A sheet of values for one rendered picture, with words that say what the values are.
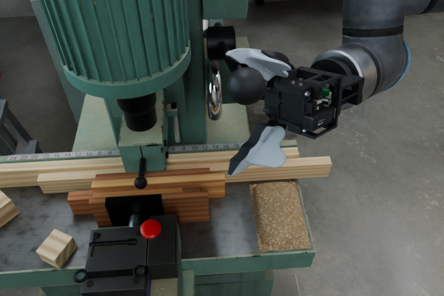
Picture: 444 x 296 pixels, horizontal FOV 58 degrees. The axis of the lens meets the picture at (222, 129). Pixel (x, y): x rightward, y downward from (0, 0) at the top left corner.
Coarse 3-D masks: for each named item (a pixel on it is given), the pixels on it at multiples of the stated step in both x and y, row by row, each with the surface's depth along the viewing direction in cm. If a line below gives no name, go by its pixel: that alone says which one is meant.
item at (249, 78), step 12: (216, 24) 77; (216, 36) 70; (228, 36) 70; (216, 48) 70; (228, 48) 59; (228, 60) 49; (240, 72) 35; (252, 72) 35; (228, 84) 36; (240, 84) 35; (252, 84) 35; (264, 84) 36; (240, 96) 35; (252, 96) 35
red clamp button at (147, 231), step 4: (148, 220) 58; (152, 220) 58; (156, 220) 59; (144, 224) 58; (148, 224) 58; (152, 224) 58; (156, 224) 58; (160, 224) 58; (140, 228) 58; (144, 228) 57; (148, 228) 57; (152, 228) 57; (156, 228) 57; (160, 228) 58; (144, 232) 57; (148, 232) 57; (152, 232) 57; (156, 232) 57; (160, 232) 57; (144, 236) 57; (148, 236) 57; (152, 236) 57; (156, 236) 57
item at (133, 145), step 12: (156, 108) 68; (120, 132) 65; (132, 132) 64; (144, 132) 64; (156, 132) 64; (120, 144) 63; (132, 144) 63; (144, 144) 63; (156, 144) 63; (132, 156) 64; (144, 156) 64; (156, 156) 65; (132, 168) 67; (156, 168) 67
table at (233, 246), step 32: (32, 192) 77; (64, 192) 77; (32, 224) 72; (64, 224) 72; (96, 224) 72; (192, 224) 72; (224, 224) 72; (0, 256) 68; (32, 256) 68; (192, 256) 68; (224, 256) 68; (256, 256) 68; (288, 256) 69; (0, 288) 69; (192, 288) 67
